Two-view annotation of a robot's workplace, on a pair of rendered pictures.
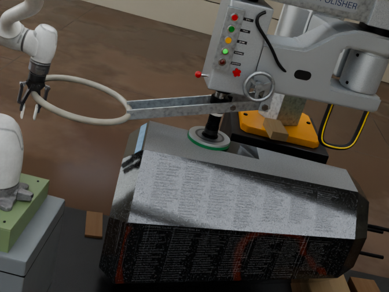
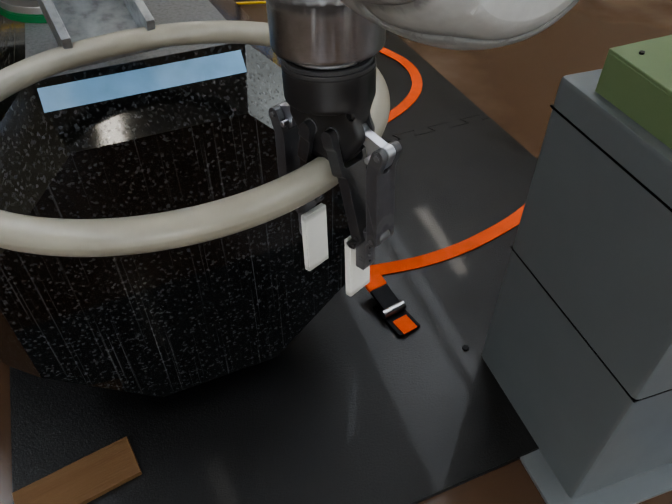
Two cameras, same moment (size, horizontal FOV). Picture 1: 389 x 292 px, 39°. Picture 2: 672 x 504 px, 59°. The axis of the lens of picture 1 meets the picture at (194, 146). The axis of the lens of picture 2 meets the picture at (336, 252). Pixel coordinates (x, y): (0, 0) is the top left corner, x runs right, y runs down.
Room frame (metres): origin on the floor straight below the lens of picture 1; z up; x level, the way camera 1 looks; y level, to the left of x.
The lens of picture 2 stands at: (2.37, 1.17, 1.27)
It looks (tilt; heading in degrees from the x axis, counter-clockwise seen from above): 44 degrees down; 252
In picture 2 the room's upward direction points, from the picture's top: straight up
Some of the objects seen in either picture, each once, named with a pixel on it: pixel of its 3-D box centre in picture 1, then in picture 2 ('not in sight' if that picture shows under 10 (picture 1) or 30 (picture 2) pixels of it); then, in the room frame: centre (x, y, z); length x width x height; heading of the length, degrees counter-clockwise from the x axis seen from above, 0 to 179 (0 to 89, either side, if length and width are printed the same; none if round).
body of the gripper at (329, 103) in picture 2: (36, 81); (330, 106); (2.24, 0.75, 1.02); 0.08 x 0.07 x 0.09; 119
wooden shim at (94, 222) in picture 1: (94, 224); (78, 483); (2.73, 0.46, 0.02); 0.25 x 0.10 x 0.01; 14
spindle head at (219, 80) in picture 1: (250, 49); not in sight; (2.54, -0.14, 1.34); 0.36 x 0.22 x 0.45; 103
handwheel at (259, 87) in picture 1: (257, 84); not in sight; (2.43, -0.20, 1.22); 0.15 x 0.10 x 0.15; 103
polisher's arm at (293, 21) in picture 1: (323, 37); not in sight; (3.09, -0.54, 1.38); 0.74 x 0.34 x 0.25; 22
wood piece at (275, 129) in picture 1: (275, 129); not in sight; (3.02, -0.44, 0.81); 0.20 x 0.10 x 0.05; 13
